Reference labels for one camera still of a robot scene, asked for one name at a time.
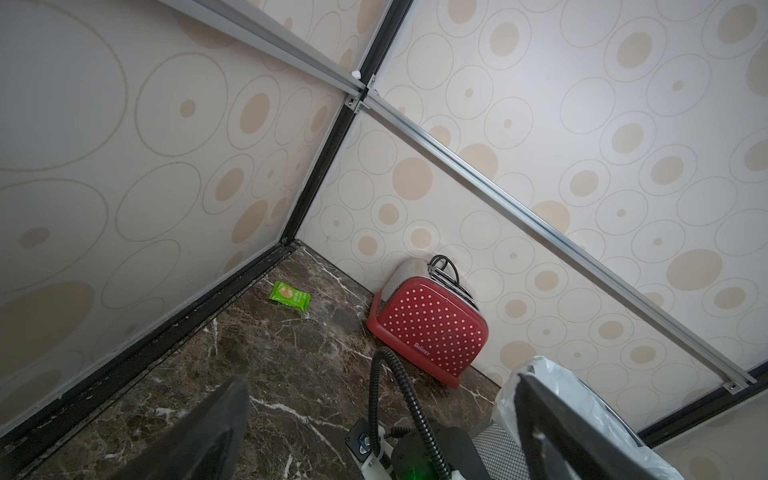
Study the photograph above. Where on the green snack packet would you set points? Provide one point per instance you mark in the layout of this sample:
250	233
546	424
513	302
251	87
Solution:
289	296

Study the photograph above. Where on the black vertical frame post left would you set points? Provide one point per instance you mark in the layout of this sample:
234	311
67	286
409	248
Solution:
394	16

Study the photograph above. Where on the red polka dot toaster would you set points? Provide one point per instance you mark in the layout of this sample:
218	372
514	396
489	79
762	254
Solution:
427	316

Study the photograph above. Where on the aluminium left side rail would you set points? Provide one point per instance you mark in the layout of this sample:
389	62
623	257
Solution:
250	25

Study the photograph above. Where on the white plastic bin liner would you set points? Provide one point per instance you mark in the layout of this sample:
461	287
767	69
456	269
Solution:
589	405

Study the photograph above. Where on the aluminium horizontal back rail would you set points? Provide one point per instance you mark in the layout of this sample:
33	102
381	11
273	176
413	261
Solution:
733	376

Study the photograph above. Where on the black vertical frame post right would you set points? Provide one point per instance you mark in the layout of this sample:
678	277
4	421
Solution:
702	410

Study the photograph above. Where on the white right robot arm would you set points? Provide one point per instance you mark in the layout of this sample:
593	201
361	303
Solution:
411	459

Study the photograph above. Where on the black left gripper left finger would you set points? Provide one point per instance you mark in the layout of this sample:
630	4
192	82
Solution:
204	444

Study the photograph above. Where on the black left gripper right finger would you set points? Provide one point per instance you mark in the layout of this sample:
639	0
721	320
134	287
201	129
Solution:
559	444

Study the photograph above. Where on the black vertical frame post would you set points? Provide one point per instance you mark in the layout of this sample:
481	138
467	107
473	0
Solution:
702	410
394	16

